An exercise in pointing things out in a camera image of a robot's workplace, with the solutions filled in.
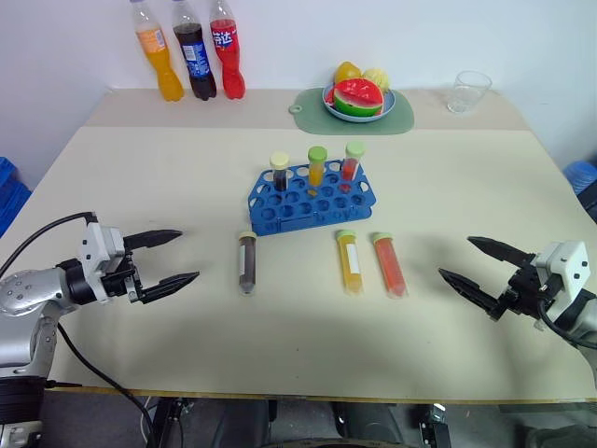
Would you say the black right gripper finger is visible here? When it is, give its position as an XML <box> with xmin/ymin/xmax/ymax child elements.
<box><xmin>466</xmin><ymin>235</ymin><xmax>537</xmax><ymax>272</ymax></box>
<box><xmin>437</xmin><ymin>267</ymin><xmax>504</xmax><ymax>322</ymax></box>

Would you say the orange tube green cap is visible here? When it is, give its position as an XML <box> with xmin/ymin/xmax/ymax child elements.
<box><xmin>306</xmin><ymin>145</ymin><xmax>328</xmax><ymax>189</ymax></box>

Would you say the cola bottle blue label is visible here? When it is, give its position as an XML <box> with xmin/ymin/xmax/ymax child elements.
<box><xmin>170</xmin><ymin>0</ymin><xmax>219</xmax><ymax>102</ymax></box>

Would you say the blue plastic container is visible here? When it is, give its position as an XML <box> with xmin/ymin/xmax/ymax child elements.
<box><xmin>562</xmin><ymin>160</ymin><xmax>597</xmax><ymax>197</ymax></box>

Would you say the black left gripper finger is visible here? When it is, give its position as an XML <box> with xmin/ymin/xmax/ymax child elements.
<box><xmin>140</xmin><ymin>271</ymin><xmax>201</xmax><ymax>306</ymax></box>
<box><xmin>122</xmin><ymin>229</ymin><xmax>185</xmax><ymax>251</ymax></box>

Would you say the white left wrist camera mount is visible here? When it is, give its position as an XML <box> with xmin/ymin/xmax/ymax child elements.
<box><xmin>77</xmin><ymin>220</ymin><xmax>128</xmax><ymax>305</ymax></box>

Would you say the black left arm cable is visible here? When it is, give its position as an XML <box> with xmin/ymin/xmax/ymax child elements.
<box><xmin>0</xmin><ymin>211</ymin><xmax>100</xmax><ymax>279</ymax></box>

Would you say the orange soda bottle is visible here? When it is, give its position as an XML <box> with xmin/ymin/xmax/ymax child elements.
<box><xmin>129</xmin><ymin>0</ymin><xmax>185</xmax><ymax>104</ymax></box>

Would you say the red soda bottle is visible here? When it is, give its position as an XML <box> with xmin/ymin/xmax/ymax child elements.
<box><xmin>207</xmin><ymin>0</ymin><xmax>247</xmax><ymax>101</ymax></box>

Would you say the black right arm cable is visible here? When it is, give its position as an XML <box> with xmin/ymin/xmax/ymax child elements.
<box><xmin>535</xmin><ymin>298</ymin><xmax>597</xmax><ymax>351</ymax></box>

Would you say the toy watermelon slice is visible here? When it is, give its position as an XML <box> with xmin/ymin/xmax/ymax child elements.
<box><xmin>325</xmin><ymin>77</ymin><xmax>386</xmax><ymax>119</ymax></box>

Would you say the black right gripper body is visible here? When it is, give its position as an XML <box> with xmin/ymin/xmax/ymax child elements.
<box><xmin>496</xmin><ymin>252</ymin><xmax>563</xmax><ymax>320</ymax></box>

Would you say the pale yellow toy fruit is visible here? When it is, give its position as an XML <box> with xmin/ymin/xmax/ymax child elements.
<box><xmin>361</xmin><ymin>67</ymin><xmax>393</xmax><ymax>93</ymax></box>

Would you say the dark tube pale yellow cap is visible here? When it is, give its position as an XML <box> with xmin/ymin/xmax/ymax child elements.
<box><xmin>269</xmin><ymin>150</ymin><xmax>293</xmax><ymax>193</ymax></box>

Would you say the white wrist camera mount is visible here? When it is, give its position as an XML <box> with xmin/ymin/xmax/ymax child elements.
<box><xmin>77</xmin><ymin>220</ymin><xmax>128</xmax><ymax>305</ymax></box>
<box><xmin>531</xmin><ymin>240</ymin><xmax>590</xmax><ymax>301</ymax></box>

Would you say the clear glass cup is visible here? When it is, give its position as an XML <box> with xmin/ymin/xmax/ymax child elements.
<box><xmin>446</xmin><ymin>70</ymin><xmax>493</xmax><ymax>115</ymax></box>

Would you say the dark rounded shape under table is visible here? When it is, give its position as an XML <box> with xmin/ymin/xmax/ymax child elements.
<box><xmin>330</xmin><ymin>400</ymin><xmax>406</xmax><ymax>445</ymax></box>

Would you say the red tube light green cap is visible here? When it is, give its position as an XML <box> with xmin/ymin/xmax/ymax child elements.
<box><xmin>340</xmin><ymin>141</ymin><xmax>368</xmax><ymax>181</ymax></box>

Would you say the light blue plate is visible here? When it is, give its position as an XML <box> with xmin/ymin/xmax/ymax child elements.
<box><xmin>321</xmin><ymin>84</ymin><xmax>398</xmax><ymax>124</ymax></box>

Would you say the green silicone mat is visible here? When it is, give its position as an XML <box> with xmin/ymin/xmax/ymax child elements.
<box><xmin>287</xmin><ymin>86</ymin><xmax>416</xmax><ymax>137</ymax></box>

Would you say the blue plastic crate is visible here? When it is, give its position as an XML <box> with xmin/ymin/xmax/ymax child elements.
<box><xmin>0</xmin><ymin>156</ymin><xmax>34</xmax><ymax>237</ymax></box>

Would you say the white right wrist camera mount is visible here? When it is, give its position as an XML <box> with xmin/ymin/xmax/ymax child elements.
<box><xmin>531</xmin><ymin>240</ymin><xmax>590</xmax><ymax>301</ymax></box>

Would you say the blue test tube rack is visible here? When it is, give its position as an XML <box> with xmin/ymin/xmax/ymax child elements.
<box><xmin>243</xmin><ymin>160</ymin><xmax>378</xmax><ymax>237</ymax></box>

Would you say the dark brown tube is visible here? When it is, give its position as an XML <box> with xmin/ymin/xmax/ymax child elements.
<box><xmin>237</xmin><ymin>230</ymin><xmax>259</xmax><ymax>298</ymax></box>

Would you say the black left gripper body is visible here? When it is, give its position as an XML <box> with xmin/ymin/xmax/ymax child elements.
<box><xmin>99</xmin><ymin>251</ymin><xmax>146</xmax><ymax>305</ymax></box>

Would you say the black cable under arm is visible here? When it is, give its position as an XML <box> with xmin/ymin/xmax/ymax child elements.
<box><xmin>55</xmin><ymin>320</ymin><xmax>159</xmax><ymax>448</ymax></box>

